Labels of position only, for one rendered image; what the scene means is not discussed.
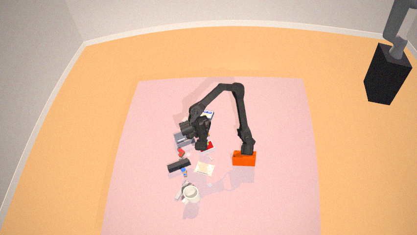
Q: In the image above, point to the red ink pad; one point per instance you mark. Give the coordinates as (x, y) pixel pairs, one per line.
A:
(210, 147)

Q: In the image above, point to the white card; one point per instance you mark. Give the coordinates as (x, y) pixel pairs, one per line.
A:
(204, 168)

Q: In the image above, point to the blue-handled rubber stamp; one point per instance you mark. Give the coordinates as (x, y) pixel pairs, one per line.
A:
(184, 171)

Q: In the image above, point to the red-handled rubber stamp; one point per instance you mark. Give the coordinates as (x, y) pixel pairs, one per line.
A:
(181, 153)

